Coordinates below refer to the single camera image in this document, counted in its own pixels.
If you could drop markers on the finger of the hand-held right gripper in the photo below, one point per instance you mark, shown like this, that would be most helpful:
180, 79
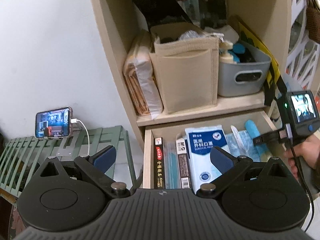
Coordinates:
267, 138

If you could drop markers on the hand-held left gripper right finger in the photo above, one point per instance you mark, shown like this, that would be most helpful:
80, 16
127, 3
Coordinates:
221, 162

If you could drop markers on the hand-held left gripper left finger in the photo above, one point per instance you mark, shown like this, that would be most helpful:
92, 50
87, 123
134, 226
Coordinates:
105, 158

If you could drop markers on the blue garbage bag roll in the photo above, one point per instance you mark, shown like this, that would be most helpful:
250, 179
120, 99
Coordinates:
255, 135

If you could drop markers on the light blue mask packet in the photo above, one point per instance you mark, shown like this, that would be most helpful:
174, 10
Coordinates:
235, 142

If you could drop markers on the blue white mask pack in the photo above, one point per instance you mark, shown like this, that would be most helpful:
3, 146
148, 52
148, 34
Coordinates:
200, 145

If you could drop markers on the light wooden drawer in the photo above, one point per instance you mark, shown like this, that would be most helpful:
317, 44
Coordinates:
148, 160

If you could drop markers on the blue-grey plastic basket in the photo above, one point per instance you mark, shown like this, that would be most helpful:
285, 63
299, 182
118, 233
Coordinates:
227, 80

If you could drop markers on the beige felt organizer box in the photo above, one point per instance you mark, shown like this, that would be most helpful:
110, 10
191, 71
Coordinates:
185, 80

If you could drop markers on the beige wooden shelf unit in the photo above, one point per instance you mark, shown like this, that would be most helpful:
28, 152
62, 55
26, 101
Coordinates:
117, 42

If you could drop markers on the person's right forearm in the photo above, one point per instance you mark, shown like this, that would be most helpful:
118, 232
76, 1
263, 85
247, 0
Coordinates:
317, 178

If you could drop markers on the person's right hand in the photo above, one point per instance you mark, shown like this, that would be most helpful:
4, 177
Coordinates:
310, 150

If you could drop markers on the green slatted rack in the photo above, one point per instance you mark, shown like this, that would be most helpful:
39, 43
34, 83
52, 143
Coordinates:
110, 131

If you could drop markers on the black and white slim box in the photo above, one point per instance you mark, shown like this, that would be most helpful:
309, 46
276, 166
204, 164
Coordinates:
183, 162

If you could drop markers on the metal phone stand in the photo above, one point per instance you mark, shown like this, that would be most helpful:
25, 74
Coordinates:
66, 147

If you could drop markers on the clear packet of teal masks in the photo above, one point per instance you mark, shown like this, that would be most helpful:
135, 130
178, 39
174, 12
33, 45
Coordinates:
172, 165

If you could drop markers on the slim box with red label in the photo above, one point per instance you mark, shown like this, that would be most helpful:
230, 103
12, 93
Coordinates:
160, 170

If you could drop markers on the smartphone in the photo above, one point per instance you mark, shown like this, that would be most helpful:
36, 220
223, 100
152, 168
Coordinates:
52, 122

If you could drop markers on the orange brown padded envelopes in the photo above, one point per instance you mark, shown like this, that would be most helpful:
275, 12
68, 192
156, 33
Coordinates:
132, 87

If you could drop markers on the blue round container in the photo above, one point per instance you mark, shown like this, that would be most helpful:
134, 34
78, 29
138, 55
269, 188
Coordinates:
239, 50

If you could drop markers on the brown woven hanging basket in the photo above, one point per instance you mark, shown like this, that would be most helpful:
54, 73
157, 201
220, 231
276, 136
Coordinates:
314, 22

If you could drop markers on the cream pump bottle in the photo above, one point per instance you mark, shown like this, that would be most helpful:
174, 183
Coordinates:
226, 57

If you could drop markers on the white tree lattice panel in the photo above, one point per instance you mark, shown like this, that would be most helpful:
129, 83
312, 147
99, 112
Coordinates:
297, 10

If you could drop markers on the silver bubble wrap pack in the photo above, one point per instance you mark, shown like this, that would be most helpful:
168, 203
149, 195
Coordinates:
190, 35

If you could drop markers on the mirror pane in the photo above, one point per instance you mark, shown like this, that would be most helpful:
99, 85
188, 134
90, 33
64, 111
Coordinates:
210, 2

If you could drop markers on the black flat panel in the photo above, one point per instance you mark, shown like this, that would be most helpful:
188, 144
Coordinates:
160, 5

